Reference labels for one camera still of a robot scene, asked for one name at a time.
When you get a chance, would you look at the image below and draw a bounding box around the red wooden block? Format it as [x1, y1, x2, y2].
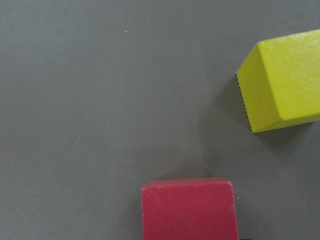
[141, 177, 240, 240]

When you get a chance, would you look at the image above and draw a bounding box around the yellow wooden block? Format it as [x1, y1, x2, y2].
[237, 30, 320, 133]

